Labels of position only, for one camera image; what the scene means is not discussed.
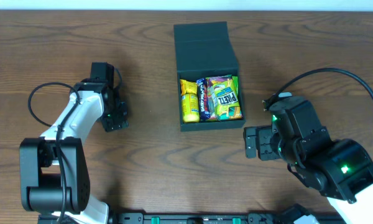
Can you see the green Pretz snack packet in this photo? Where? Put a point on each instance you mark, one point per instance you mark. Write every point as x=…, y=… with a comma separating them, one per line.
x=225, y=96

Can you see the Haribo gummy worms bag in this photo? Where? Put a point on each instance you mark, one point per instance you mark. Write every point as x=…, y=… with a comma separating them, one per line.
x=213, y=105

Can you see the yellow candy tube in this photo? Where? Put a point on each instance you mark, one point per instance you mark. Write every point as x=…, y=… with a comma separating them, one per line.
x=190, y=111

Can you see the small yellow candy wrapper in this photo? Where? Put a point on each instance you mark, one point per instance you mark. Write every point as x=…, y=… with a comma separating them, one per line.
x=188, y=87

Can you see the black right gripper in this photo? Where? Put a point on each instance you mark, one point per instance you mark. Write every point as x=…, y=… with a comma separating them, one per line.
x=264, y=144

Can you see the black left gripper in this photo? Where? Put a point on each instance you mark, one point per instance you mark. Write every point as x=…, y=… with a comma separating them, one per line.
x=116, y=120

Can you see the black mounting rail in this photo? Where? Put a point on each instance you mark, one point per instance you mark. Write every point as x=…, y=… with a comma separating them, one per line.
x=294, y=214

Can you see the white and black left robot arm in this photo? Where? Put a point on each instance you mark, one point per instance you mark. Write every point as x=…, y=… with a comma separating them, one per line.
x=53, y=171

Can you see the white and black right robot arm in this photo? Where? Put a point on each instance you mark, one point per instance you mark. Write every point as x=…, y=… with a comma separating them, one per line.
x=340, y=170

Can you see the black open gift box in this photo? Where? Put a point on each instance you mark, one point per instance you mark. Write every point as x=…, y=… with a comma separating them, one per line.
x=204, y=50

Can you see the blue Dairy Milk chocolate bar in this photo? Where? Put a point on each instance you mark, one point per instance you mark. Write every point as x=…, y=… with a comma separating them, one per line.
x=203, y=100

